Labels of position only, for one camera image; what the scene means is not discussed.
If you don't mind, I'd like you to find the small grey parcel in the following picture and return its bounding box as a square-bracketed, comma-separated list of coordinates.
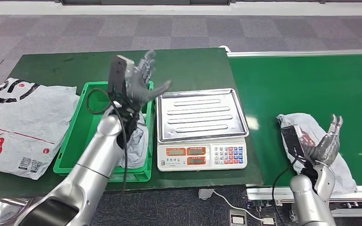
[117, 111, 149, 170]

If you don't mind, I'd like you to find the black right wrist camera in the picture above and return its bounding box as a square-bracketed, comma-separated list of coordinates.
[280, 125, 311, 168]

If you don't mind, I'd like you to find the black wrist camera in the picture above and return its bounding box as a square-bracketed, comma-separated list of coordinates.
[107, 55, 135, 97]
[280, 125, 311, 168]

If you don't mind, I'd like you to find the large grey parcel brown print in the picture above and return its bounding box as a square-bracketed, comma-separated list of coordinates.
[276, 113, 358, 194]

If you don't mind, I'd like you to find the white table foot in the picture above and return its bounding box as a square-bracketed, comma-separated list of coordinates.
[198, 188, 215, 200]

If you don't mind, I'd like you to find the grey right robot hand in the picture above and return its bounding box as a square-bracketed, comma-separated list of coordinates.
[305, 113, 344, 168]

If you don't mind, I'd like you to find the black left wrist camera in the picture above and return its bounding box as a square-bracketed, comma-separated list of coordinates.
[107, 55, 135, 97]

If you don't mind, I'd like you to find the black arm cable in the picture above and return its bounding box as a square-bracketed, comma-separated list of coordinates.
[271, 159, 297, 219]
[85, 88, 129, 194]

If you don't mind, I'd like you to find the white power cable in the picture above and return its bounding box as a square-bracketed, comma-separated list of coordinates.
[213, 190, 264, 223]

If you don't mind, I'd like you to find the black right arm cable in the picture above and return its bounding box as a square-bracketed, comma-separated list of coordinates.
[271, 159, 297, 219]

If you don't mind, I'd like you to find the large flat printed mailer bag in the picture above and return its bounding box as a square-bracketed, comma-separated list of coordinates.
[0, 77, 80, 181]

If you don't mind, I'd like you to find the green conveyor belt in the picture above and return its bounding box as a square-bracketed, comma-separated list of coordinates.
[226, 48, 362, 219]

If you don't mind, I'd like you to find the green plastic bin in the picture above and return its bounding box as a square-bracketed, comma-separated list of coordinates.
[53, 81, 155, 183]

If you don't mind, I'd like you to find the white scale with steel pan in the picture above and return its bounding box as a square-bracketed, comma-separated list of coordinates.
[156, 88, 250, 172]

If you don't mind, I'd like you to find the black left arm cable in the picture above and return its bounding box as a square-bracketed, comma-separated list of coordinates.
[85, 88, 129, 194]

